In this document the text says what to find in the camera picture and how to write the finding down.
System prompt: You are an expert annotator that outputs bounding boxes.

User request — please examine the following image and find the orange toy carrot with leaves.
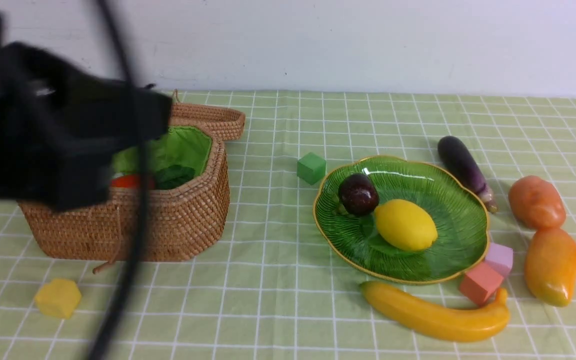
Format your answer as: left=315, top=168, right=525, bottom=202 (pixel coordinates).
left=110, top=165, right=195, bottom=191

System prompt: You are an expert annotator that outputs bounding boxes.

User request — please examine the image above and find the green leaf-shaped glass plate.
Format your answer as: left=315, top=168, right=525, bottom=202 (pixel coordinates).
left=312, top=155, right=490, bottom=285

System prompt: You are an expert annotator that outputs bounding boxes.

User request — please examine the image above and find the orange toy mango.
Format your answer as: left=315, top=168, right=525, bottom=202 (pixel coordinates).
left=524, top=228, right=576, bottom=308

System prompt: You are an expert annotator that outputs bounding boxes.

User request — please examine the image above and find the yellow toy banana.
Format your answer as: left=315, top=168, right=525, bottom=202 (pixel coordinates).
left=359, top=280, right=511, bottom=343

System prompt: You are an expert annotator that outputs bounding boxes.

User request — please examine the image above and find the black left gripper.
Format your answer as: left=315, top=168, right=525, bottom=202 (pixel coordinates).
left=0, top=42, right=172, bottom=211

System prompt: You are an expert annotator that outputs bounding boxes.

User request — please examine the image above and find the yellow foam hexagon block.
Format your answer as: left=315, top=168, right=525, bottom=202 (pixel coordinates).
left=34, top=278, right=82, bottom=319

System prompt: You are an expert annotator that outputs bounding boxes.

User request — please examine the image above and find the brown toy potato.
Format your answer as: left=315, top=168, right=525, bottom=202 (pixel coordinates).
left=508, top=175, right=567, bottom=230

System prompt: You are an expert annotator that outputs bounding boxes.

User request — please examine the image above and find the yellow toy lemon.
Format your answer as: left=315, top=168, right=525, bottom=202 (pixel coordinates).
left=374, top=199, right=439, bottom=253

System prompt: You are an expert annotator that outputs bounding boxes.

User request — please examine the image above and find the woven rattan basket green lining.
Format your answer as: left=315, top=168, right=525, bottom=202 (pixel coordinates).
left=18, top=102, right=231, bottom=263

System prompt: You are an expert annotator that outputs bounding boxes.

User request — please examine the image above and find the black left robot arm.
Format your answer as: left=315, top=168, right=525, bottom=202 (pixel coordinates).
left=0, top=13, right=172, bottom=212

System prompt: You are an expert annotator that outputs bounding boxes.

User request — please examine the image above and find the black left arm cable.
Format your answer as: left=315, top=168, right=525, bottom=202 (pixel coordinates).
left=85, top=0, right=156, bottom=360

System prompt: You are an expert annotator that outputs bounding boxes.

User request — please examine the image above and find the purple toy eggplant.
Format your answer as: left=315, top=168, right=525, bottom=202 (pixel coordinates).
left=437, top=136, right=498, bottom=214

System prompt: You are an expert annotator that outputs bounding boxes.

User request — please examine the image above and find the purple toy mangosteen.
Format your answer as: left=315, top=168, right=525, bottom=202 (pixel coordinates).
left=335, top=173, right=380, bottom=217

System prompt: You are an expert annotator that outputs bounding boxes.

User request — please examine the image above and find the pink foam cube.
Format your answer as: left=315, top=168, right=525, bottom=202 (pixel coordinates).
left=484, top=243, right=514, bottom=278

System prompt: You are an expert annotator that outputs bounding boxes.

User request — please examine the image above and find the salmon foam cube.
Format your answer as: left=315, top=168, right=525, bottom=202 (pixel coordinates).
left=458, top=262, right=504, bottom=306

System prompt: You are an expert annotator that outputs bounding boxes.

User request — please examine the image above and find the green foam cube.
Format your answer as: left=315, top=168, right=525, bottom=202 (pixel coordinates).
left=296, top=152, right=327, bottom=185

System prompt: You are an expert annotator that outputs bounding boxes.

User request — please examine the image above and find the woven rattan basket lid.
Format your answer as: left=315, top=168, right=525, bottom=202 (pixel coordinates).
left=169, top=89, right=246, bottom=141

